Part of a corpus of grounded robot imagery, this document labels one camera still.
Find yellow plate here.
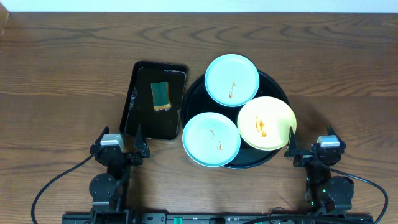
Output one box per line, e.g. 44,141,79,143
237,96,297,151

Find black rectangular water tray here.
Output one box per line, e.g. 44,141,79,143
119,61,188,140

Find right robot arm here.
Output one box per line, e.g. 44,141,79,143
284,126,354,216

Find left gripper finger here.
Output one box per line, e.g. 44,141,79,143
95,126,109,144
134,124,147,152

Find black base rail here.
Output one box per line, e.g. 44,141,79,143
61,211,373,224

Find light blue plate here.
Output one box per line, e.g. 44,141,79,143
182,112,241,167
205,54,259,107

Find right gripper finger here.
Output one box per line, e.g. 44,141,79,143
327,124,341,143
285,127,298,152

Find green and yellow sponge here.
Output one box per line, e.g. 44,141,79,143
151,81,172,111

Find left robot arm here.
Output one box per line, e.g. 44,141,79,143
89,127,150,213

